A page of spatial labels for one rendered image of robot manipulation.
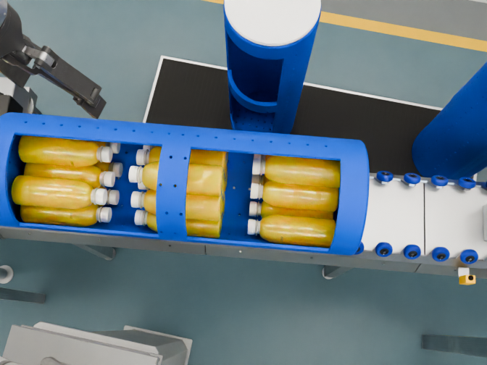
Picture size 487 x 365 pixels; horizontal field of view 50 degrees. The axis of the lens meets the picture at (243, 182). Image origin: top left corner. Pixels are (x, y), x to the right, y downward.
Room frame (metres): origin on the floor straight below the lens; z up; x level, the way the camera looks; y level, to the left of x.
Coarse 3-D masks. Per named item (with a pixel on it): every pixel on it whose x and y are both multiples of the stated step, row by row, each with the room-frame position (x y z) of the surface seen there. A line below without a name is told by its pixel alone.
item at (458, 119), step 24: (480, 72) 0.77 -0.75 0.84; (456, 96) 0.78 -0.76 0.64; (480, 96) 0.69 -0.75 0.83; (432, 120) 0.80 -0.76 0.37; (456, 120) 0.69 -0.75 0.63; (480, 120) 0.64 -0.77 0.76; (432, 144) 0.69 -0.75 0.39; (456, 144) 0.63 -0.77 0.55; (480, 144) 0.60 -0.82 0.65; (432, 168) 0.62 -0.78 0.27; (456, 168) 0.59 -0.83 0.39; (480, 168) 0.58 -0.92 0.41
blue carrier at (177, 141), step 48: (0, 144) 0.39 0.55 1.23; (144, 144) 0.40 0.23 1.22; (192, 144) 0.40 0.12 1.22; (240, 144) 0.40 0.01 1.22; (288, 144) 0.40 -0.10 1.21; (336, 144) 0.40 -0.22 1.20; (0, 192) 0.29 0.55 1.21; (144, 192) 0.35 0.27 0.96; (240, 192) 0.35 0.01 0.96; (192, 240) 0.19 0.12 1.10; (240, 240) 0.20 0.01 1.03; (336, 240) 0.18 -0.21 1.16
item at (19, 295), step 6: (0, 288) 0.12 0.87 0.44; (6, 288) 0.13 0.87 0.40; (0, 294) 0.10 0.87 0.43; (6, 294) 0.11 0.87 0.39; (12, 294) 0.11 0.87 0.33; (18, 294) 0.11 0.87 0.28; (24, 294) 0.12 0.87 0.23; (30, 294) 0.12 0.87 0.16; (36, 294) 0.12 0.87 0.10; (42, 294) 0.13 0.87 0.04; (12, 300) 0.09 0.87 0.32; (18, 300) 0.09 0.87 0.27; (24, 300) 0.09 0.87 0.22; (30, 300) 0.10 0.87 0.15; (36, 300) 0.10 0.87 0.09; (42, 300) 0.10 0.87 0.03
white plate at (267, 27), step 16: (240, 0) 0.90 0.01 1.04; (256, 0) 0.90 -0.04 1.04; (272, 0) 0.90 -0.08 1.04; (288, 0) 0.90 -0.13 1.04; (304, 0) 0.90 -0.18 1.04; (240, 16) 0.85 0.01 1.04; (256, 16) 0.85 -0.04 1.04; (272, 16) 0.85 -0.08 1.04; (288, 16) 0.85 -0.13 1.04; (304, 16) 0.85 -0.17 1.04; (240, 32) 0.80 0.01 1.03; (256, 32) 0.80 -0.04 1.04; (272, 32) 0.80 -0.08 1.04; (288, 32) 0.80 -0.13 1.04; (304, 32) 0.80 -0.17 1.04
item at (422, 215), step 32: (384, 192) 0.36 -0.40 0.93; (416, 192) 0.36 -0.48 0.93; (448, 192) 0.36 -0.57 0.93; (480, 192) 0.36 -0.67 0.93; (384, 224) 0.27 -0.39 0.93; (416, 224) 0.27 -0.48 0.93; (448, 224) 0.27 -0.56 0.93; (480, 224) 0.27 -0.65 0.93; (256, 256) 0.19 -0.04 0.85; (288, 256) 0.19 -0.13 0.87; (320, 256) 0.18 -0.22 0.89; (480, 256) 0.18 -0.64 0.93
